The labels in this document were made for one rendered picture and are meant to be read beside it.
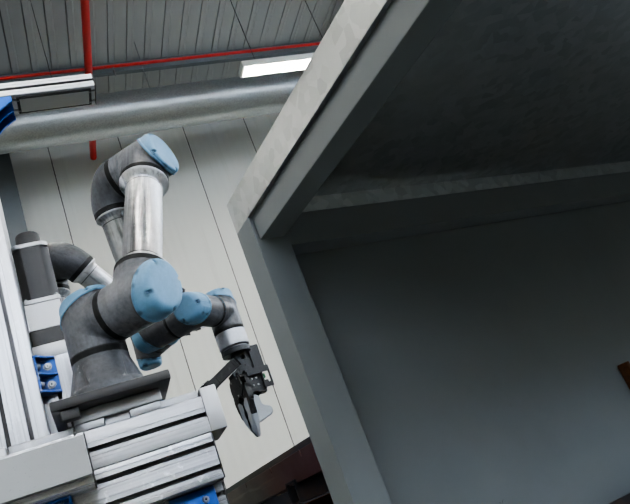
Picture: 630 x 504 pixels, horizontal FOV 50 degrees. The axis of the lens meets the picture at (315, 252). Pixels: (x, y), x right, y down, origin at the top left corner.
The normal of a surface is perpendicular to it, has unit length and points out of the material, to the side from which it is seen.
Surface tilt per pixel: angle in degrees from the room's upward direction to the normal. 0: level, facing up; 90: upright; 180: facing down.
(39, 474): 90
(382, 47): 90
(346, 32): 90
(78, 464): 90
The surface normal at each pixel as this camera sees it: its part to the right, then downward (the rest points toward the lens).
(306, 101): -0.85, 0.14
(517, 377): 0.40, -0.47
